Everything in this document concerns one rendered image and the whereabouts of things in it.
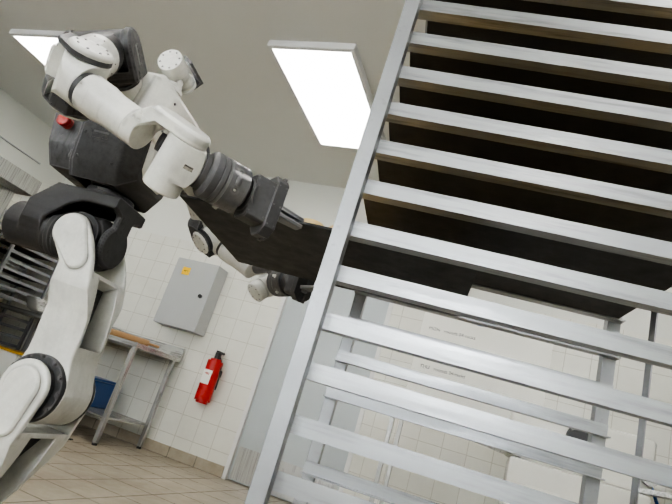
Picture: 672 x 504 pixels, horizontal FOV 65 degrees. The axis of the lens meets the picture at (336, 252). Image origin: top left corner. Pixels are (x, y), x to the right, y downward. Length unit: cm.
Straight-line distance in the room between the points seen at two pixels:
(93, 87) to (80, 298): 49
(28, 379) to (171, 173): 57
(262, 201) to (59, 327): 58
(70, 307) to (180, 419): 423
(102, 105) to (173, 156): 16
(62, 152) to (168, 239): 476
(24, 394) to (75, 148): 57
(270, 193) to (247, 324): 441
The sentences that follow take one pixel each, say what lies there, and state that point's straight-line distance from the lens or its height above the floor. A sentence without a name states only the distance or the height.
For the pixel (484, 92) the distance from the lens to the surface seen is 114.
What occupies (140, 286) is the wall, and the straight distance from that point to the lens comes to 613.
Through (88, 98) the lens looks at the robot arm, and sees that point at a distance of 101.
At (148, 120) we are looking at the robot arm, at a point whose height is 107.
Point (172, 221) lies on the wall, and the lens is 625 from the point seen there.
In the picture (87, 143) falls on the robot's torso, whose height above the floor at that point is 115.
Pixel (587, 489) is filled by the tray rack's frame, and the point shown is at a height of 74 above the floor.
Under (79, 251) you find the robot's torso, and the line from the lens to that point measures 131.
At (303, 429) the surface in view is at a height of 69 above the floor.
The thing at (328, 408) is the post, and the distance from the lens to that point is 134.
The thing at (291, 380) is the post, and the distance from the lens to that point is 90.
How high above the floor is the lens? 71
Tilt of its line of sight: 17 degrees up
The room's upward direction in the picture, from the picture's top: 17 degrees clockwise
